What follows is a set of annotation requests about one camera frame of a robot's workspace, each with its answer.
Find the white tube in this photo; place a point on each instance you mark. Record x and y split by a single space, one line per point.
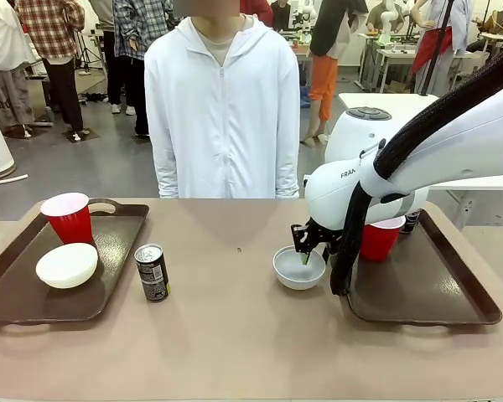
8 179

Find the person in black shirt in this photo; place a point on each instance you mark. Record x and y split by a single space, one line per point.
281 12

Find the black Pepsi can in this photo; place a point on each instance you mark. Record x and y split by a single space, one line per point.
411 224

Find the person in grey plaid shirt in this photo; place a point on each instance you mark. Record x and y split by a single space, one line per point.
130 25

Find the white bowl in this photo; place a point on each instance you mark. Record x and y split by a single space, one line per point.
67 266

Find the mannequin with red apron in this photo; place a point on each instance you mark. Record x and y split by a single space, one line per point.
427 46

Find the black drink can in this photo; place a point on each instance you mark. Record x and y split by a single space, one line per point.
151 276

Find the brown plastic tray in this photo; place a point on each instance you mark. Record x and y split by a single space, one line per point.
117 251
423 285

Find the person's right forearm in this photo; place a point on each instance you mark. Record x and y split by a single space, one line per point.
167 176

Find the grey-white bowl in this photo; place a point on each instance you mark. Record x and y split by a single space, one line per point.
295 276

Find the black tripod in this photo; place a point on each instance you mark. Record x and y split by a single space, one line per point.
85 54

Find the person's left forearm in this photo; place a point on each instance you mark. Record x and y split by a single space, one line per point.
287 176

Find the black pole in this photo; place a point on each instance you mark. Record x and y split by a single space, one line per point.
435 54

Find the person in red plaid shirt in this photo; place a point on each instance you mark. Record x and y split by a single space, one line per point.
50 25

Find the seated person in brown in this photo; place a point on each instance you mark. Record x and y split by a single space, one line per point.
499 21

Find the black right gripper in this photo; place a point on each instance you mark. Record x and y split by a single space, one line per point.
325 234

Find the grey background table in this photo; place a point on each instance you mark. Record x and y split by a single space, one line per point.
394 52

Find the person in dark trousers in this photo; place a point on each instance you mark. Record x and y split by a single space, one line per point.
105 54

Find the red plastic cup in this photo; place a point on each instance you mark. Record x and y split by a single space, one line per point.
71 226
377 243

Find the person in white shirt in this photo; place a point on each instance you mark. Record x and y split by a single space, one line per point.
0 42

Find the person in white hoodie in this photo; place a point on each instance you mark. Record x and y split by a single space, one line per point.
222 125

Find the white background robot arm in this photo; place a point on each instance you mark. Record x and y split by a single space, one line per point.
387 21

